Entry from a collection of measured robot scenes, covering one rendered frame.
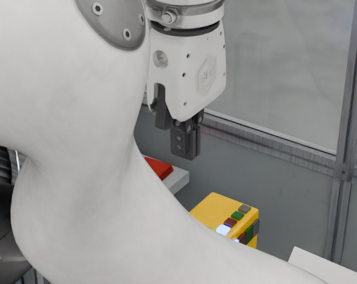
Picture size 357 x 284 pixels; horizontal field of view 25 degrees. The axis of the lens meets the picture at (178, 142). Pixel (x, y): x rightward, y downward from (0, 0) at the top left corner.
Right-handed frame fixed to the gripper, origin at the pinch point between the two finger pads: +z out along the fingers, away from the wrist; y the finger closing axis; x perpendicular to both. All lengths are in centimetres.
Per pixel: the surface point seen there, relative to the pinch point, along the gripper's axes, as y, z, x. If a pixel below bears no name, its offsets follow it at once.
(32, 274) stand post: 31, 73, 62
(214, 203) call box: 34, 36, 16
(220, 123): 70, 44, 36
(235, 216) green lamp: 32.0, 35.6, 10.5
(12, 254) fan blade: -3.7, 27.2, 28.2
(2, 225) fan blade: -0.9, 25.6, 32.6
